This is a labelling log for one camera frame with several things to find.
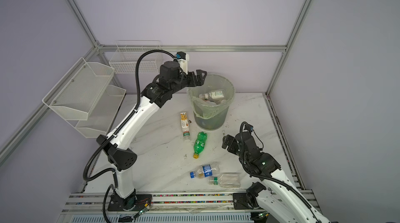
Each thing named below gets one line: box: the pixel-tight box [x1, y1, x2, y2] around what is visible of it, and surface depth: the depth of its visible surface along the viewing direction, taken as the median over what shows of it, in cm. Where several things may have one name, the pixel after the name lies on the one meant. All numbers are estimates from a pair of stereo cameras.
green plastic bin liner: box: [186, 73, 236, 119], surface depth 86 cm
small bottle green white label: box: [198, 90, 224, 100], surface depth 93 cm
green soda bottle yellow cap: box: [192, 131, 208, 159], surface depth 90 cm
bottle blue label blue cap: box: [189, 161, 221, 179], surface depth 81 cm
